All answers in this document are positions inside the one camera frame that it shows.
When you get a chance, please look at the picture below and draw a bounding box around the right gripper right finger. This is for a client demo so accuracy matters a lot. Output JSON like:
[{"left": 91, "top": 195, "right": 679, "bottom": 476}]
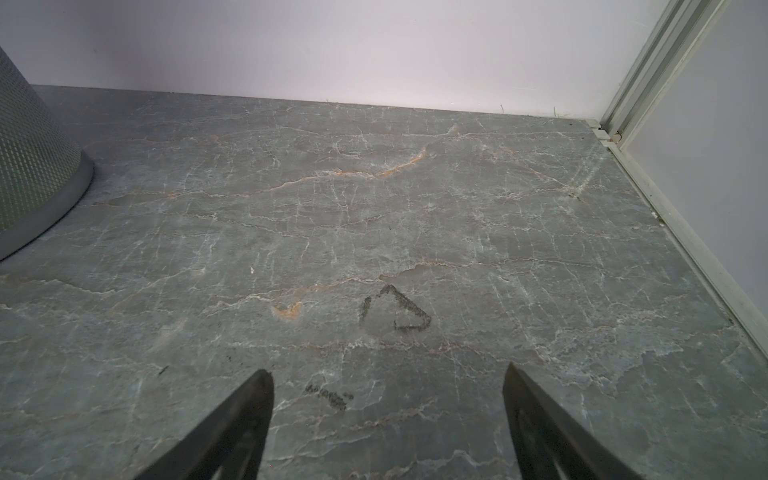
[{"left": 502, "top": 364, "right": 640, "bottom": 479}]

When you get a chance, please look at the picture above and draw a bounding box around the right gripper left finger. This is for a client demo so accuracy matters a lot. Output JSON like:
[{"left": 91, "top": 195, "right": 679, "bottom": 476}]
[{"left": 137, "top": 369, "right": 275, "bottom": 479}]

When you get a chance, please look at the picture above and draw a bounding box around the green mesh trash bin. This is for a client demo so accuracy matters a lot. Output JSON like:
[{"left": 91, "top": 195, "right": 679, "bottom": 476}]
[{"left": 1, "top": 52, "right": 94, "bottom": 259}]

